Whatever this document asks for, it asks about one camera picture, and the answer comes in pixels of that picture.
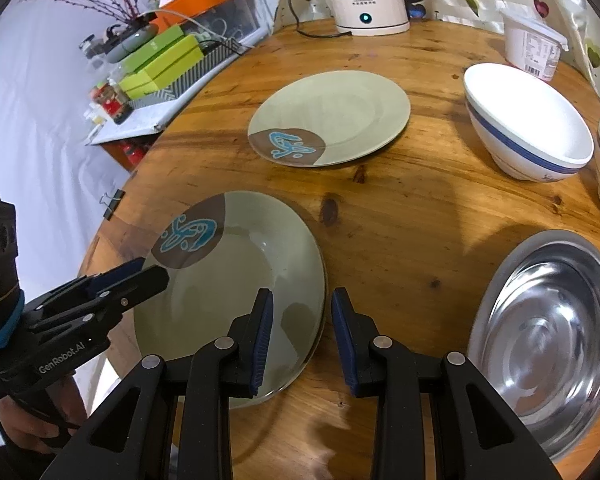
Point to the grey oval device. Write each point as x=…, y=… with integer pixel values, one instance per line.
x=130, y=42

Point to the white bed sheet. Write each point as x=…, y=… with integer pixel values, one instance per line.
x=30, y=110

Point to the stainless steel bowl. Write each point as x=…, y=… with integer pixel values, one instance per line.
x=555, y=350

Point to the person's left hand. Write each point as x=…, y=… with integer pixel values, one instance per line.
x=30, y=425

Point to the black binder clip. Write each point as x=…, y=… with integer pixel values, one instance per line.
x=111, y=205

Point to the black white striped tray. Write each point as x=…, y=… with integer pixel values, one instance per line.
x=200, y=72

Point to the small red jar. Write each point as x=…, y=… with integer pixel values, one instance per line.
x=114, y=105

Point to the orange cabinet with white top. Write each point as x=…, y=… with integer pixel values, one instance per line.
x=130, y=130

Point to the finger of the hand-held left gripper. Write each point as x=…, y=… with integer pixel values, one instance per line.
x=115, y=275
x=140, y=285

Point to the lime green box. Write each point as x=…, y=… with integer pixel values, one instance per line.
x=170, y=47
x=140, y=85

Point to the white round plate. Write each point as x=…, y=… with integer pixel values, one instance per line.
x=520, y=110

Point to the white curtain with hearts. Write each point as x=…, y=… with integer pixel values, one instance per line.
x=480, y=5

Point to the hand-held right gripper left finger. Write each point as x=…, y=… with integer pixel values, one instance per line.
x=262, y=340

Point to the white plastic tub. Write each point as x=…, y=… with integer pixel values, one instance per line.
x=530, y=45

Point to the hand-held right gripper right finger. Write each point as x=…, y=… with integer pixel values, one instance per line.
x=342, y=340

